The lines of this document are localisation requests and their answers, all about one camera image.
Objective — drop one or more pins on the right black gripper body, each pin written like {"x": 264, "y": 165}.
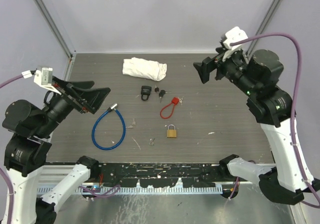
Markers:
{"x": 233, "y": 68}

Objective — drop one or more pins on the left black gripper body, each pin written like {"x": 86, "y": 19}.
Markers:
{"x": 59, "y": 106}

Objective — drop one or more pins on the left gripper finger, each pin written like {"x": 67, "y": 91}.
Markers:
{"x": 92, "y": 99}
{"x": 79, "y": 88}

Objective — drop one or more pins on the blue cable lock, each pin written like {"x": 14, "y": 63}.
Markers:
{"x": 109, "y": 130}

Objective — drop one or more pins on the black-headed keys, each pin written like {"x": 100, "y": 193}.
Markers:
{"x": 161, "y": 93}

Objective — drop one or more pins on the blue lock silver keys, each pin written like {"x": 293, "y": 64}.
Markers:
{"x": 132, "y": 125}

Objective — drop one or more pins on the black padlock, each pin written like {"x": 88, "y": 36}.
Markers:
{"x": 145, "y": 92}

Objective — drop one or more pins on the brass padlock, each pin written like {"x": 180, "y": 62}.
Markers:
{"x": 171, "y": 131}

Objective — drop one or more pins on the small brass padlock key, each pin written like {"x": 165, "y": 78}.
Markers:
{"x": 151, "y": 143}

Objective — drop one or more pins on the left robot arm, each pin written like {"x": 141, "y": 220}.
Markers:
{"x": 26, "y": 152}

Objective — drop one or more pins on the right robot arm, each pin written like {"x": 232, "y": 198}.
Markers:
{"x": 271, "y": 107}

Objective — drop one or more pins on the white crumpled cloth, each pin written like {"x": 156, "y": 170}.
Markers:
{"x": 146, "y": 69}

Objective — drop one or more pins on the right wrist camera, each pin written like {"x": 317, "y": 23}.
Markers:
{"x": 229, "y": 39}

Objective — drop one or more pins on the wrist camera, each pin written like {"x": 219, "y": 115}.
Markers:
{"x": 229, "y": 39}
{"x": 43, "y": 77}

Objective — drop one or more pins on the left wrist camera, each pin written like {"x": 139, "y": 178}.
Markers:
{"x": 43, "y": 77}

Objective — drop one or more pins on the aluminium frame rail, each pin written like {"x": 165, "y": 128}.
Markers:
{"x": 53, "y": 174}

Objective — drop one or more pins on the slotted cable duct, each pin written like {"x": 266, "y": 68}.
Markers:
{"x": 175, "y": 190}

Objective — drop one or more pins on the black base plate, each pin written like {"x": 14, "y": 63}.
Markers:
{"x": 160, "y": 175}

